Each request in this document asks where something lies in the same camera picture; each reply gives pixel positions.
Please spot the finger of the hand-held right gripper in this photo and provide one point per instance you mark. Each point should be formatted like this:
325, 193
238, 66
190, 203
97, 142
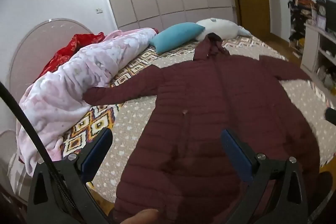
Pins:
331, 116

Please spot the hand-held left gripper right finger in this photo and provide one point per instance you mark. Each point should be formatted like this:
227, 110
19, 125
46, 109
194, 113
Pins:
236, 153

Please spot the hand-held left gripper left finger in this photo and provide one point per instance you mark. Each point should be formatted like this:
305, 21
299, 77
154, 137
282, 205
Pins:
96, 151

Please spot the maroon puffer jacket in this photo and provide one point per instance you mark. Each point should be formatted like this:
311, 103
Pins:
199, 98

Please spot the pile of dark clothes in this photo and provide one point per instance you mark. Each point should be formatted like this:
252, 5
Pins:
299, 16

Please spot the person's left hand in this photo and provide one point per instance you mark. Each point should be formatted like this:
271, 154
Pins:
139, 217

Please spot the patterned bed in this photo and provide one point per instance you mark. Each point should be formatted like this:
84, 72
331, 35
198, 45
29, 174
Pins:
136, 119

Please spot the pale shelf unit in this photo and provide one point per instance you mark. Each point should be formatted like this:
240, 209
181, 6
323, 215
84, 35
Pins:
311, 43

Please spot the pink fleece blanket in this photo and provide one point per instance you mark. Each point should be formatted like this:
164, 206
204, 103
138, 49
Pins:
78, 74

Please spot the black monitor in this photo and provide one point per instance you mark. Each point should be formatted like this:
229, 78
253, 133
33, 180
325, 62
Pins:
331, 14

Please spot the red cloth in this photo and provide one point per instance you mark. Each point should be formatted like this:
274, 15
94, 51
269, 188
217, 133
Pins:
76, 43

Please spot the white plush pillow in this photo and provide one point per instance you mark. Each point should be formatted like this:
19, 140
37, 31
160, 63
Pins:
220, 27

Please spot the arched pale headboard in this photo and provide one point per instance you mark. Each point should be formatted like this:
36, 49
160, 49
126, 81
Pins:
31, 40

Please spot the teal pillow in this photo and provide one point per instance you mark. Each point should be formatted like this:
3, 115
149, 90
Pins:
176, 35

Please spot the wall switch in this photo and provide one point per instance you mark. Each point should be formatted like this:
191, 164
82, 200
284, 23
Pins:
99, 11

